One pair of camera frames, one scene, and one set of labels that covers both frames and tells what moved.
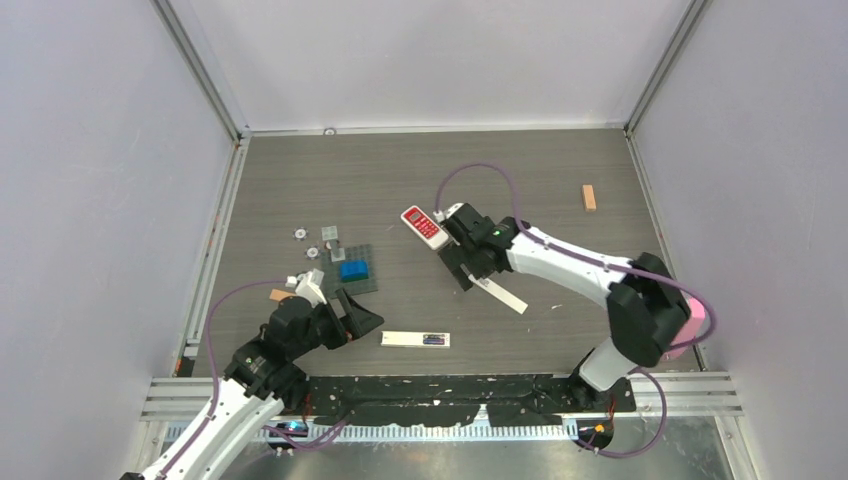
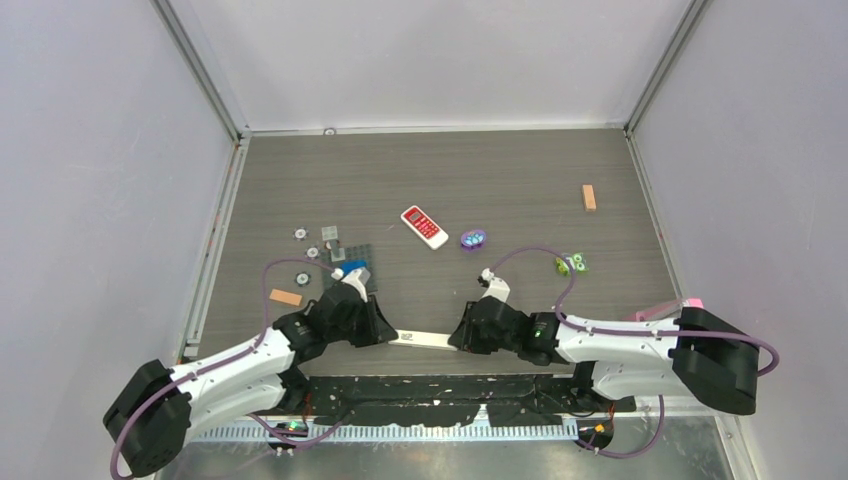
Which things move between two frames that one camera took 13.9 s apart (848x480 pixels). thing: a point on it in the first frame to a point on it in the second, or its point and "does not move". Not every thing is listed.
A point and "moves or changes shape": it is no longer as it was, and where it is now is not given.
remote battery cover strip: (501, 294) moves or changes shape
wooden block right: (589, 198) does not move
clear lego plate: (329, 233) does not move
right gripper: (457, 255) to (466, 337)
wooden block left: (278, 294) does not move
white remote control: (428, 230) does not move
